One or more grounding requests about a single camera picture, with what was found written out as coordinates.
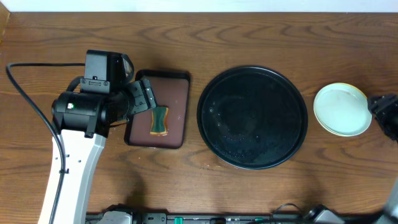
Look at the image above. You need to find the green yellow sponge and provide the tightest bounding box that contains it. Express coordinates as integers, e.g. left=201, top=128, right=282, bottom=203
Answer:
left=150, top=106, right=169, bottom=136

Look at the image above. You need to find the yellow plate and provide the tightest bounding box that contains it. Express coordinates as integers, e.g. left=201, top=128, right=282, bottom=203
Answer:
left=313, top=82, right=373, bottom=138

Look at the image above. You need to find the round black serving tray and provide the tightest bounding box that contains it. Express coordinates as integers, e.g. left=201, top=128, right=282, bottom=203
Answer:
left=197, top=65, right=308, bottom=170

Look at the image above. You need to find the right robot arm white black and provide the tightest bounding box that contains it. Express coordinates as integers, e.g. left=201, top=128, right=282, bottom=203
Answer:
left=306, top=94, right=397, bottom=224

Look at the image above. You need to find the black rectangular sponge tray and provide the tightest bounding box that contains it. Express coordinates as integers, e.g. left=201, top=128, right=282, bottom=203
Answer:
left=124, top=70, right=190, bottom=149

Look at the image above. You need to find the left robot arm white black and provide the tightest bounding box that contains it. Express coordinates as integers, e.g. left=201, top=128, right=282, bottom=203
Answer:
left=39, top=50, right=156, bottom=223

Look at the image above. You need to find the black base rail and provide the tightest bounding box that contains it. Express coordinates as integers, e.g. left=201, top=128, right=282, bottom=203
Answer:
left=83, top=204, right=389, bottom=224

